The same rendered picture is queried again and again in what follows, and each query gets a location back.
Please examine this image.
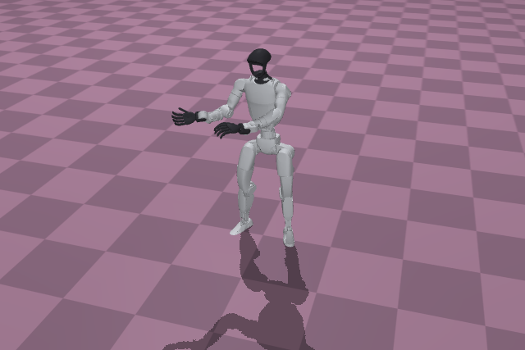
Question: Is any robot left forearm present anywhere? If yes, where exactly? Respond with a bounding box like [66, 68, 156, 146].
[243, 109, 280, 135]

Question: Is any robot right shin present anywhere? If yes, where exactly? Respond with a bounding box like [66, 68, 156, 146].
[238, 189, 254, 225]

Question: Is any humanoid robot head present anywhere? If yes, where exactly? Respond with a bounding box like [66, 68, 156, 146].
[247, 48, 272, 84]

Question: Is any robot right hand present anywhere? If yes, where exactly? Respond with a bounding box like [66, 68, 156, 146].
[171, 107, 207, 126]

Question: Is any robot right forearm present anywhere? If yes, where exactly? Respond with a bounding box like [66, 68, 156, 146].
[198, 107, 224, 124]

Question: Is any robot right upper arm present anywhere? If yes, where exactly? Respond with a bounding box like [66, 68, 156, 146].
[220, 79, 247, 118]

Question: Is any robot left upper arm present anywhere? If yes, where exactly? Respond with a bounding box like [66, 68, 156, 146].
[272, 83, 291, 124]

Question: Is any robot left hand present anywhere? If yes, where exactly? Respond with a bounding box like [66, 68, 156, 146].
[214, 122, 250, 139]

